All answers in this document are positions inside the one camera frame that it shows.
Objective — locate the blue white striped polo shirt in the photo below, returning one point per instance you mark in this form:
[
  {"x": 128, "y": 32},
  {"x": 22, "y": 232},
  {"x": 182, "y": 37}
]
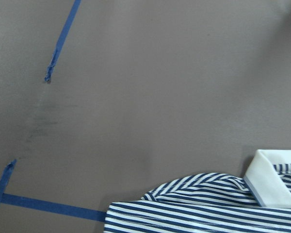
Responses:
[{"x": 259, "y": 202}]

